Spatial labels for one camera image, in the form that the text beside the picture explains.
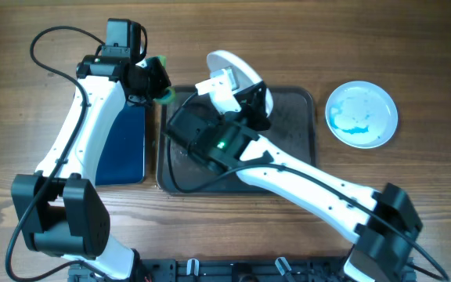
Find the dark brown serving tray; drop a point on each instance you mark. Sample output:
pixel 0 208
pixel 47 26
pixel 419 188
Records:
pixel 292 130

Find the white plate top blue stain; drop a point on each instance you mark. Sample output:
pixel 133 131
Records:
pixel 229 75

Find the blue water tray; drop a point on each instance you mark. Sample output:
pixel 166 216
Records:
pixel 123 160

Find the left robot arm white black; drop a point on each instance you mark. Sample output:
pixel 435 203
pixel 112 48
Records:
pixel 59 210

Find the green yellow sponge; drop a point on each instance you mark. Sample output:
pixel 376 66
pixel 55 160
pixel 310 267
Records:
pixel 161 91

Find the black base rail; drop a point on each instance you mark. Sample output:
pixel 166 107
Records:
pixel 318 269

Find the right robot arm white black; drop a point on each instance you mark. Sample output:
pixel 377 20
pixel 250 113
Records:
pixel 382 226

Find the white plate blue stain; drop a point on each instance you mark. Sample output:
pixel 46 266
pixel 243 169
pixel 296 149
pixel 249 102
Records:
pixel 229 75
pixel 361 114

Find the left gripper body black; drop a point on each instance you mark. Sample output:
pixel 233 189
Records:
pixel 153 78

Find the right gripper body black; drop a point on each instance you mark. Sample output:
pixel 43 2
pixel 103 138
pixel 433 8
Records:
pixel 247 104

